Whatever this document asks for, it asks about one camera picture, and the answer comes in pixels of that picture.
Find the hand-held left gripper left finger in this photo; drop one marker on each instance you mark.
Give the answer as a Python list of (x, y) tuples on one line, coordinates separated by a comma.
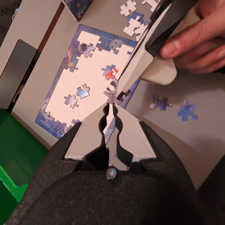
[(84, 138)]

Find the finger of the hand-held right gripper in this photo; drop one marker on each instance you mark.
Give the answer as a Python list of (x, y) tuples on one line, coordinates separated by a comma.
[(138, 58)]

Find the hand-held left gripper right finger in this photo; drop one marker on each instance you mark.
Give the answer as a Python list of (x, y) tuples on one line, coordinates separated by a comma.
[(135, 138)]

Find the grey satellite puzzle piece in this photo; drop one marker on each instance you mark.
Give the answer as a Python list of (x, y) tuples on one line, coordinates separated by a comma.
[(71, 101)]

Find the blue puzzle piece white corner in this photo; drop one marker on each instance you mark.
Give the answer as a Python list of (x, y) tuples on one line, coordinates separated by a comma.
[(161, 103)]

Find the grey porthole half puzzle piece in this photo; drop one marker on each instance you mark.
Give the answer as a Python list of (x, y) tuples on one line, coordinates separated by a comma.
[(110, 93)]

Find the blue space puzzle frame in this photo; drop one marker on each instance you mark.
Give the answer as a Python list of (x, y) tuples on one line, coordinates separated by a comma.
[(91, 70)]

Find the person's right hand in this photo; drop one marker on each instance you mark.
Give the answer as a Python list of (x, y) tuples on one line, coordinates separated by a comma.
[(202, 49)]

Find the grey moon puzzle piece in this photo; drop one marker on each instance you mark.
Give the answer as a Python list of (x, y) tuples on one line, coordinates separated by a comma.
[(115, 45)]

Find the red rocket puzzle piece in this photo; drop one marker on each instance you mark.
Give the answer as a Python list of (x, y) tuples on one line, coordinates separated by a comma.
[(109, 73)]

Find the white astronaut puzzle piece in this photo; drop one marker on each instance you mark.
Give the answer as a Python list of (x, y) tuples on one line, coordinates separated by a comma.
[(86, 50)]

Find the green plastic bin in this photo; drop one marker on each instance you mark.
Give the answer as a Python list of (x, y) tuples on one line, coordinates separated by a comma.
[(17, 149)]

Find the joined comet star puzzle pieces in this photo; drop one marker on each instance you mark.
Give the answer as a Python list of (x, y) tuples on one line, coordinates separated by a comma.
[(71, 61)]

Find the space print puzzle box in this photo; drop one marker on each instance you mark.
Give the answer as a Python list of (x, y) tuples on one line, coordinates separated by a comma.
[(79, 8)]

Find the adjacent grey table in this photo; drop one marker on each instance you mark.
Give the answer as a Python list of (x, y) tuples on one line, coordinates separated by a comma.
[(26, 21)]

